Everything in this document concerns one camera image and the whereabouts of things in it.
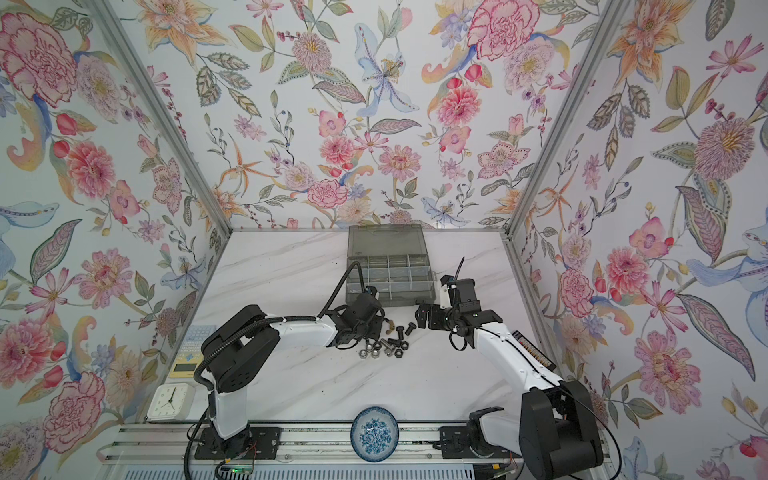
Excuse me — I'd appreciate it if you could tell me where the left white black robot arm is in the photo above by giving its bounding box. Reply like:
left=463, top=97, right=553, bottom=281
left=193, top=287, right=384, bottom=441

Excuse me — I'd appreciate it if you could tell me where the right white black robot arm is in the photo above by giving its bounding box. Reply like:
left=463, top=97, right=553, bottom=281
left=415, top=275, right=604, bottom=479

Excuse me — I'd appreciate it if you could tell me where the pile of nuts and bolts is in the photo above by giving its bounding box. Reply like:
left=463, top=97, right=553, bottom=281
left=358, top=338, right=410, bottom=360

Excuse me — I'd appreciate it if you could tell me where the grey compartment organizer box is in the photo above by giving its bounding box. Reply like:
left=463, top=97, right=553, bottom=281
left=347, top=224, right=436, bottom=308

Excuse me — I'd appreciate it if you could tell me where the black case of bits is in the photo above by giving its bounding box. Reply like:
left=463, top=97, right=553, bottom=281
left=512, top=330, right=556, bottom=372

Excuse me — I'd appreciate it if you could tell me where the blue patterned ceramic plate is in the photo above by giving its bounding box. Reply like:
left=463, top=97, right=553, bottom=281
left=350, top=406, right=400, bottom=463

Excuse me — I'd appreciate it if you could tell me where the yellow grey calculator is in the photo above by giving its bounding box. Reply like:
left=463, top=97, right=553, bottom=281
left=168, top=325, right=217, bottom=379

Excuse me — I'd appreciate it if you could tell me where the white analog clock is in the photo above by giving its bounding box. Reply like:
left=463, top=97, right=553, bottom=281
left=147, top=383, right=196, bottom=422

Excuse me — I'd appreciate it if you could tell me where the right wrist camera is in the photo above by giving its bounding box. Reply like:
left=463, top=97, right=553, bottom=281
left=439, top=275, right=454, bottom=310

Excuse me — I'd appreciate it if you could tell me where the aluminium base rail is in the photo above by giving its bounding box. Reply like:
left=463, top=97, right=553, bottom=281
left=97, top=421, right=523, bottom=467

